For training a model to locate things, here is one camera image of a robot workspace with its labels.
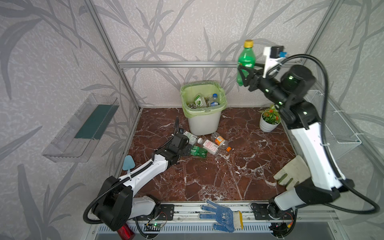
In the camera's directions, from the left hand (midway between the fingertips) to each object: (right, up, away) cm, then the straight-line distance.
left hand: (182, 140), depth 87 cm
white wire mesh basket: (+71, +4, -24) cm, 75 cm away
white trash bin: (+13, +9, +14) cm, 21 cm away
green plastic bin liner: (+14, +32, +8) cm, 36 cm away
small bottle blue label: (+20, +23, +4) cm, 31 cm away
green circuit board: (-10, -38, -17) cm, 43 cm away
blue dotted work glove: (+25, -36, -17) cm, 47 cm away
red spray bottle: (-23, -39, -21) cm, 50 cm away
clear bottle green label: (+10, +24, +8) cm, 27 cm away
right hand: (+27, +34, -33) cm, 54 cm away
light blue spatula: (-34, -15, +3) cm, 37 cm away
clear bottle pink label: (+17, -5, +6) cm, 19 cm away
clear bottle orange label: (+23, -1, +9) cm, 25 cm away
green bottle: (+9, -8, +7) cm, 14 cm away
